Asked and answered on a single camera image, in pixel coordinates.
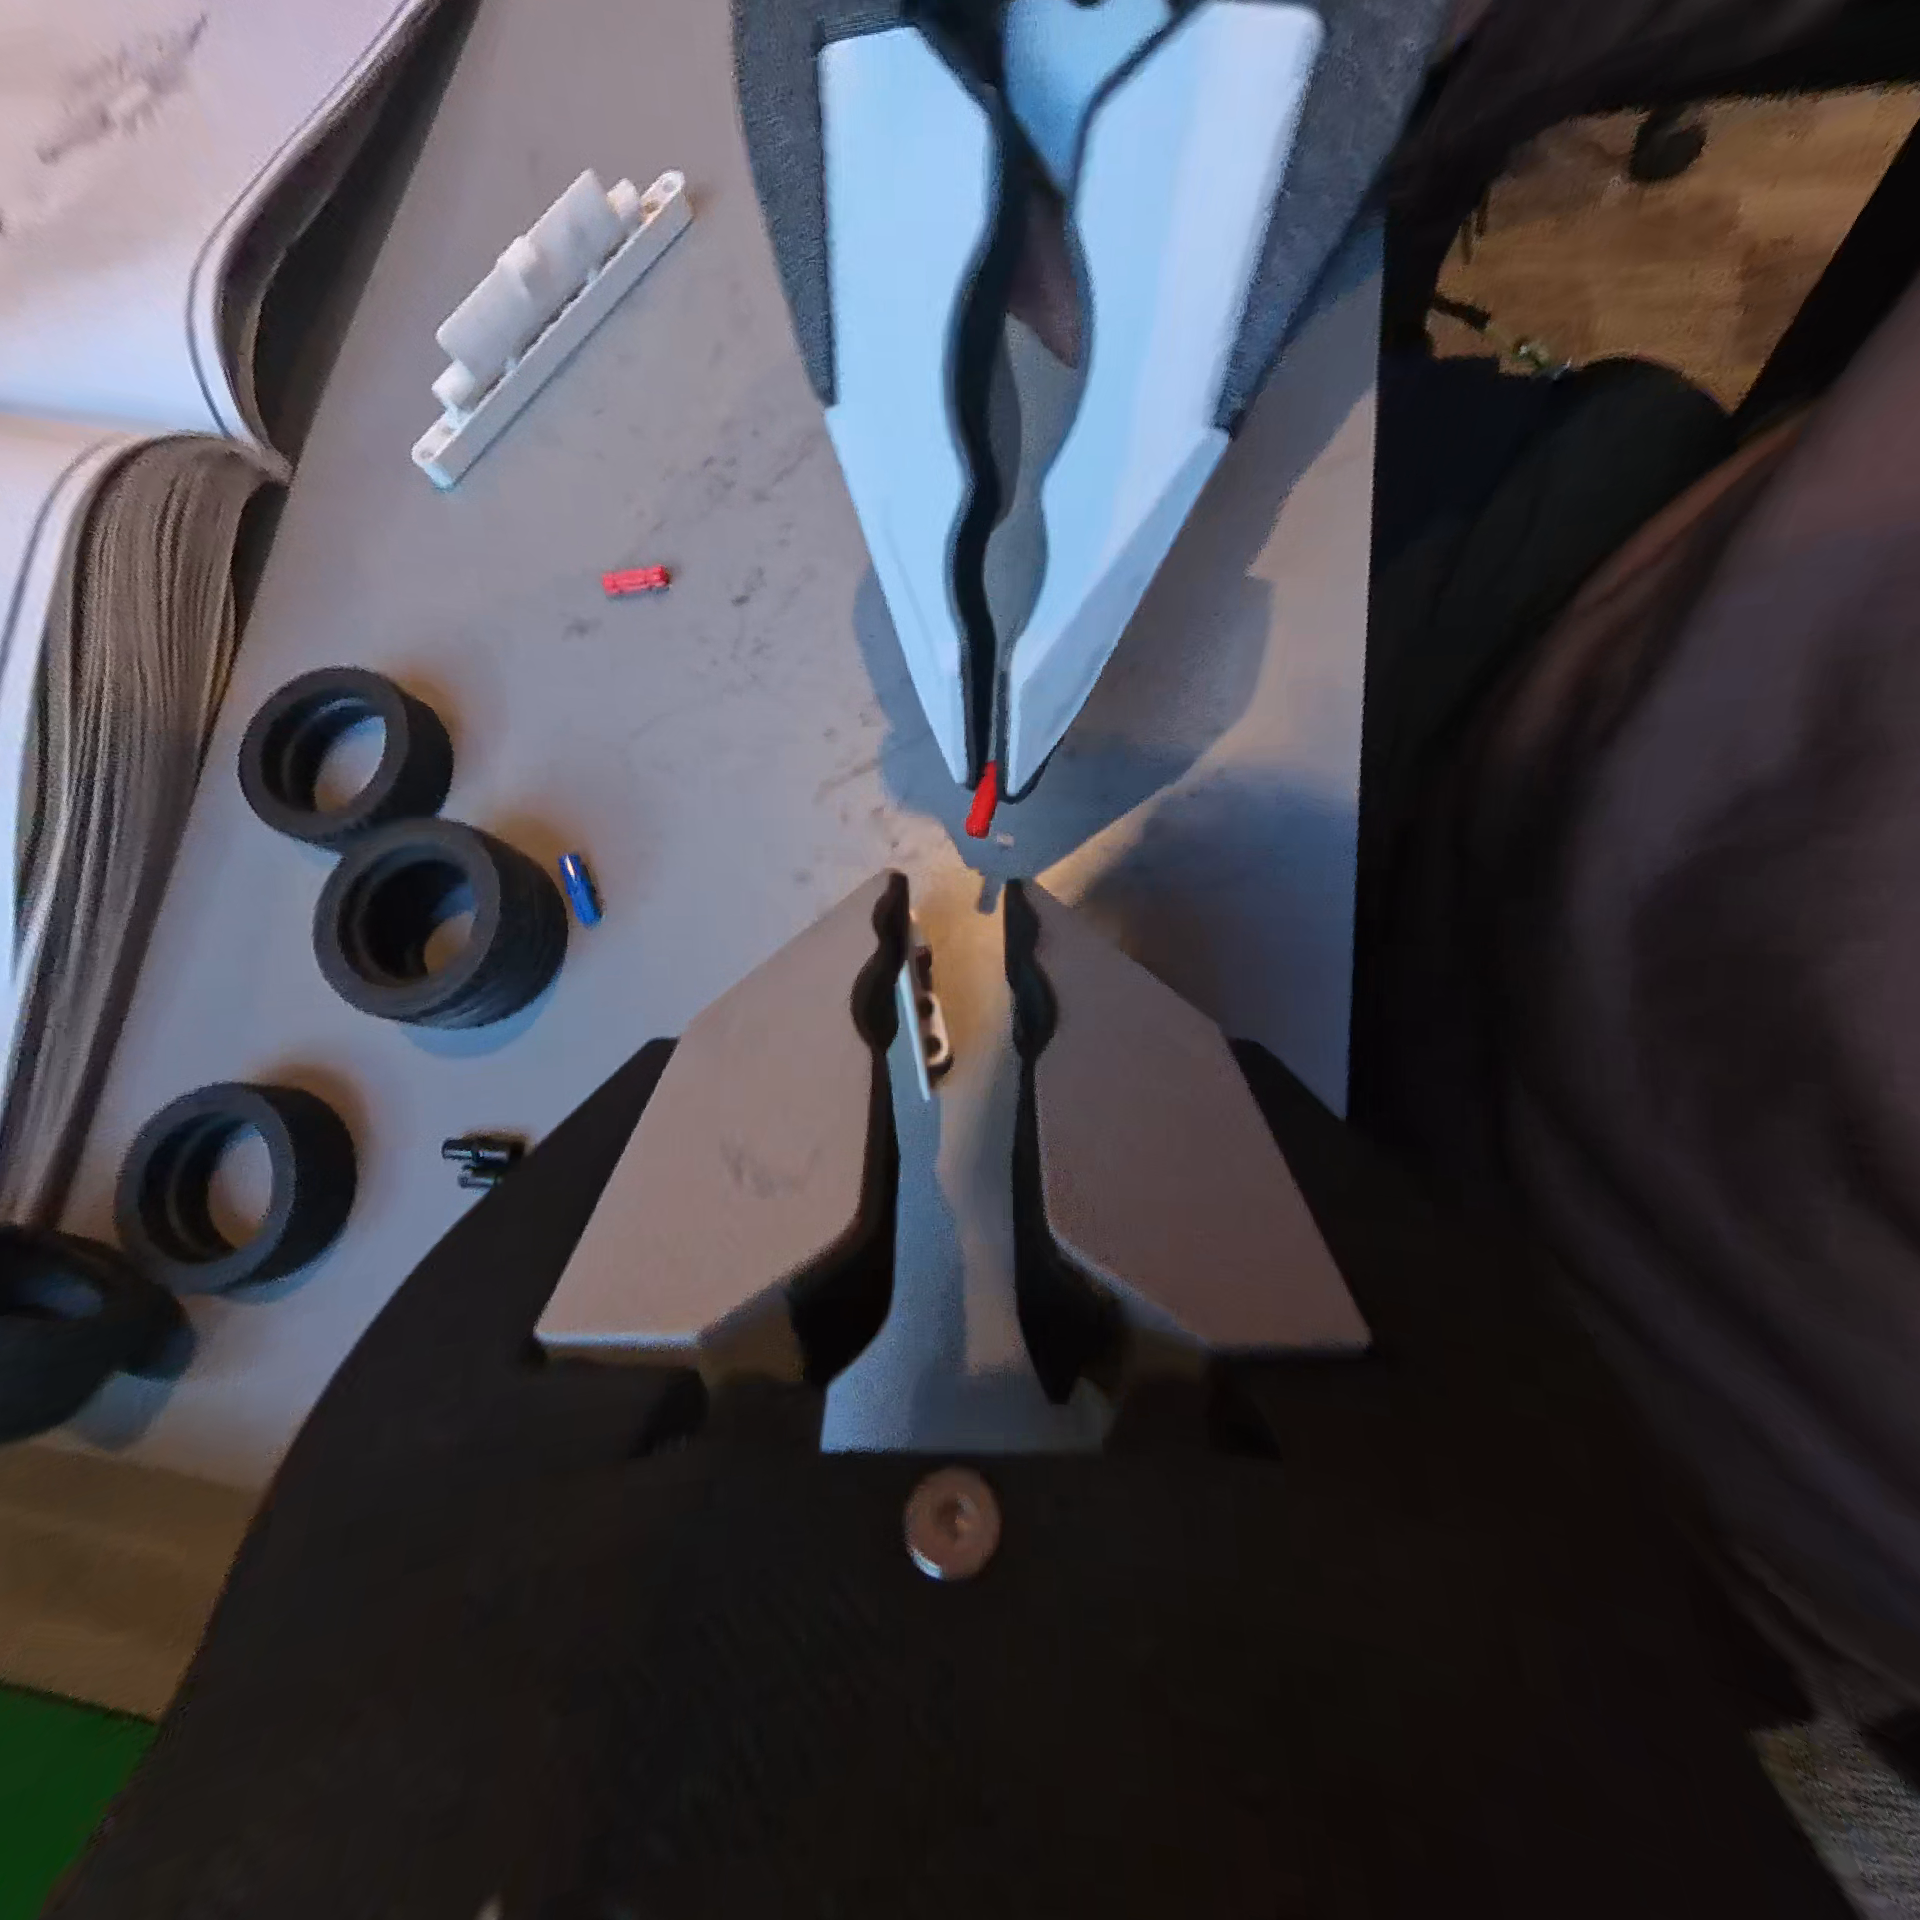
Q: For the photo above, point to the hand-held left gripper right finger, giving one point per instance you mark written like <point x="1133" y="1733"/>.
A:
<point x="1185" y="1184"/>

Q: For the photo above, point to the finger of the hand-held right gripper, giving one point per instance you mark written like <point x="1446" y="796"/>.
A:
<point x="901" y="331"/>
<point x="1172" y="331"/>

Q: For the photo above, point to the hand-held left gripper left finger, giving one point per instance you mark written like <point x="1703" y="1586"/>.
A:
<point x="721" y="1184"/>

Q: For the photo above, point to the white toy brick piece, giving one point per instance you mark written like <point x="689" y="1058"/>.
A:
<point x="917" y="1036"/>

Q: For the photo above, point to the white stepped brick assembly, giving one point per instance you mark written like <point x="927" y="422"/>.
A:
<point x="494" y="323"/>

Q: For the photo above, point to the red toy pin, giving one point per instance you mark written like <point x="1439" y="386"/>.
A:
<point x="983" y="804"/>
<point x="637" y="582"/>

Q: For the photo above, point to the green plastic bin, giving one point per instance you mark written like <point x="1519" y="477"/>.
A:
<point x="60" y="1815"/>

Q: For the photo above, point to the grey desk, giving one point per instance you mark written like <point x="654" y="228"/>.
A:
<point x="721" y="676"/>

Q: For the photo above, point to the black rubber toy tire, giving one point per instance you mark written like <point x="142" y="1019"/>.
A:
<point x="324" y="1184"/>
<point x="518" y="962"/>
<point x="77" y="1350"/>
<point x="421" y="750"/>

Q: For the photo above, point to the blue toy pin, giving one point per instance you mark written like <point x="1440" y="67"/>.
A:
<point x="581" y="891"/>

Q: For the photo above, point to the person's torso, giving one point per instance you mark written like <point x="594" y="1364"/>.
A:
<point x="1725" y="975"/>

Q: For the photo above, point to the open instruction book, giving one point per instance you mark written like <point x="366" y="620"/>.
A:
<point x="119" y="226"/>

